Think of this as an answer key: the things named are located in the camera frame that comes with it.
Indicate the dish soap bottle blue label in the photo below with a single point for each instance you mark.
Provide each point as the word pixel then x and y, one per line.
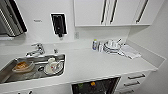
pixel 94 45

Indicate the small white bottle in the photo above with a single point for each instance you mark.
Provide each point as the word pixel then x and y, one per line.
pixel 100 47

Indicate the stack of white plates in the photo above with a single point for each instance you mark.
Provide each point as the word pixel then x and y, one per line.
pixel 112 48

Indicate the small chrome sink knob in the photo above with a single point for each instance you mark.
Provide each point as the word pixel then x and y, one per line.
pixel 55 51

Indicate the black soap dispenser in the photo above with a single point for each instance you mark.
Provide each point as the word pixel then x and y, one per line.
pixel 59 25

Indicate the white saucer plate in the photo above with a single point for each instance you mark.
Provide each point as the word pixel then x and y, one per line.
pixel 58 70

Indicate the white cup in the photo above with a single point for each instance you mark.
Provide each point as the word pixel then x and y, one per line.
pixel 51 63

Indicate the chrome faucet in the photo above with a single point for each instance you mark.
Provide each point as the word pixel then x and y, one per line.
pixel 36 50

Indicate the white base cabinet unit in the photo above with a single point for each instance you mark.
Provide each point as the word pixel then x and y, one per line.
pixel 133 81

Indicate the bowl with orange remains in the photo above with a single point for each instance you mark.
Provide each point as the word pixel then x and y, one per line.
pixel 22 66

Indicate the steel paper towel dispenser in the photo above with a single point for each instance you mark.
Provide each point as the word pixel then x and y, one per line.
pixel 10 18

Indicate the steel sink basin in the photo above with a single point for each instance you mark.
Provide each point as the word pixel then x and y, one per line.
pixel 6 75

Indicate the white wall outlet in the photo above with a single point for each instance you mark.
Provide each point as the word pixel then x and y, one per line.
pixel 77 35

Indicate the white wall cabinet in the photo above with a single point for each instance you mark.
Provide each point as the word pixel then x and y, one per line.
pixel 86 13

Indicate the small wall label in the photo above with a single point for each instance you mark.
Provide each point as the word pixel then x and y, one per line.
pixel 37 20

